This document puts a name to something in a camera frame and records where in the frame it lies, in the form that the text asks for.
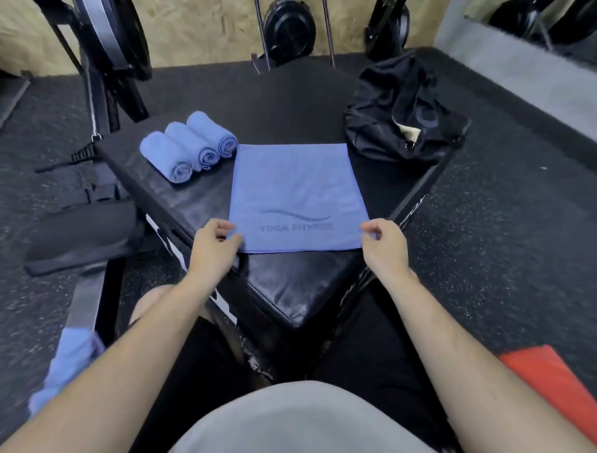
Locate person's left hand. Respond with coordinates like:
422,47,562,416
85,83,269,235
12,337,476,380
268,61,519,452
186,218,244,286

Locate person's right hand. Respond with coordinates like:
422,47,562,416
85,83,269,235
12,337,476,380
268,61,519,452
359,218,419,287

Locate blue printed towel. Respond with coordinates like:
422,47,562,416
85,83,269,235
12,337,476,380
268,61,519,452
227,143,372,255

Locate person's right forearm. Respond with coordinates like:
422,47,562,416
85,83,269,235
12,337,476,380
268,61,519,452
384,270,597,453

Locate person's left forearm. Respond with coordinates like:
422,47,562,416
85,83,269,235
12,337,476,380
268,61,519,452
0,274,225,453

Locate black padded plyo box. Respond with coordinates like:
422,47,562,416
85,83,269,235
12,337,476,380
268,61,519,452
95,109,468,374

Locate person's black shorts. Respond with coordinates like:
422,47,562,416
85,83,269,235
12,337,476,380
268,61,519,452
130,279,460,453

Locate rolled blue towel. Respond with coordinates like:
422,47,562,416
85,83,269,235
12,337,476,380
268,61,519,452
164,121,220,172
139,131,194,184
186,110,239,159

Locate black gym bag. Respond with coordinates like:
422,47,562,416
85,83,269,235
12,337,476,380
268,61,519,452
344,49,471,163

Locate black padded seat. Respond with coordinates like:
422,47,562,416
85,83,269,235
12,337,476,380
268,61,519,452
22,200,146,277

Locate person's grey shirt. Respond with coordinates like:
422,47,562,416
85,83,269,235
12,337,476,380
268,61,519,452
169,380,437,453

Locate crumpled blue towel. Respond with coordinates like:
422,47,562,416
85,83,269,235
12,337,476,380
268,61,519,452
28,327,106,417

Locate black rowing machine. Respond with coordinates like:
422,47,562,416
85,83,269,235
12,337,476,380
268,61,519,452
32,0,154,137

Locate red mat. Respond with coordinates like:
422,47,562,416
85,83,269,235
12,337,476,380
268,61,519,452
497,344,597,445

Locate black strap handle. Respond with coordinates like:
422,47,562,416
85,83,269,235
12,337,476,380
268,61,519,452
35,142,102,174

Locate metal chain with hook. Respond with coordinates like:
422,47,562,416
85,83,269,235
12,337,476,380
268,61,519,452
85,61,103,143

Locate wall mirror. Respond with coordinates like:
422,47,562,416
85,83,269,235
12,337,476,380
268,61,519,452
463,0,597,67

